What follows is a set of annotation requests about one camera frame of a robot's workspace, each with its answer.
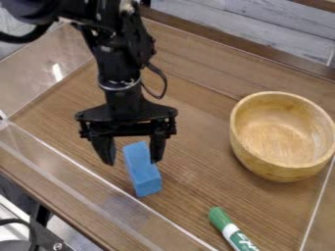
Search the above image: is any clear acrylic tray wall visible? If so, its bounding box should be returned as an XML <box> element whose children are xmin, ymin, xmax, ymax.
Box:
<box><xmin>14</xmin><ymin>20</ymin><xmax>335</xmax><ymax>251</ymax></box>

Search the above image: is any green dry erase marker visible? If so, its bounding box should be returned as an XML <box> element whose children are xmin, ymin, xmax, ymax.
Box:
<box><xmin>209</xmin><ymin>207</ymin><xmax>261</xmax><ymax>251</ymax></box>

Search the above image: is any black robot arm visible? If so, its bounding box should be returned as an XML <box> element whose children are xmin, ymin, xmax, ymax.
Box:
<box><xmin>0</xmin><ymin>0</ymin><xmax>178</xmax><ymax>165</ymax></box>

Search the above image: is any black cable under table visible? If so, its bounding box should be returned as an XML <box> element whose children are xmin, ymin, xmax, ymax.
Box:
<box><xmin>0</xmin><ymin>218</ymin><xmax>41</xmax><ymax>251</ymax></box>

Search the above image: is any brown wooden bowl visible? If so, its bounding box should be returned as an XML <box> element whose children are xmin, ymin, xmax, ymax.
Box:
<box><xmin>230</xmin><ymin>91</ymin><xmax>335</xmax><ymax>182</ymax></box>

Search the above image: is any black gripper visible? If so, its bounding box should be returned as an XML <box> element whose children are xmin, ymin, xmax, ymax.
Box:
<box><xmin>75</xmin><ymin>85</ymin><xmax>178</xmax><ymax>166</ymax></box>

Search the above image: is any blue rectangular block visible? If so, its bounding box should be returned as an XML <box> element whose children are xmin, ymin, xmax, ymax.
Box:
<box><xmin>123</xmin><ymin>141</ymin><xmax>163</xmax><ymax>197</ymax></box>

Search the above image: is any black table leg frame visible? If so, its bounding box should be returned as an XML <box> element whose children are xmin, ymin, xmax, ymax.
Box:
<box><xmin>0</xmin><ymin>174</ymin><xmax>77</xmax><ymax>251</ymax></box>

